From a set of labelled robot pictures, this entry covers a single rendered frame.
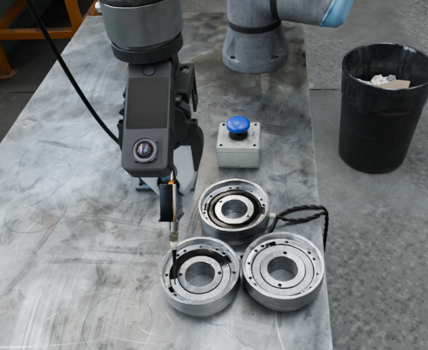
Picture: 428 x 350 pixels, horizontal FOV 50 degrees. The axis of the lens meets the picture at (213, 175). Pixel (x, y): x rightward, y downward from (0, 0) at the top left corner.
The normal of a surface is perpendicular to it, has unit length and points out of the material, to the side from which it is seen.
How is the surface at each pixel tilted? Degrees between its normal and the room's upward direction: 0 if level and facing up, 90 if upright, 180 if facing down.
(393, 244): 0
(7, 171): 0
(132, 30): 90
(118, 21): 90
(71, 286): 0
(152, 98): 32
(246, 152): 90
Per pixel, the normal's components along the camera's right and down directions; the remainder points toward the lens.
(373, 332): -0.07, -0.73
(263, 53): 0.21, 0.40
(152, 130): -0.10, -0.26
